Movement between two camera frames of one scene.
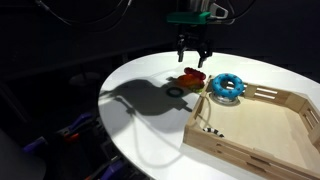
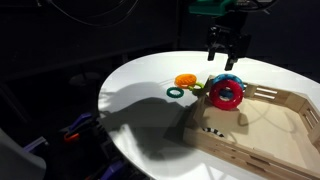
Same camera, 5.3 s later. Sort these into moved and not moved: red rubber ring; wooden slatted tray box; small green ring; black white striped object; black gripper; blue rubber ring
Moved: black gripper; red rubber ring
Not moved: wooden slatted tray box; small green ring; black white striped object; blue rubber ring
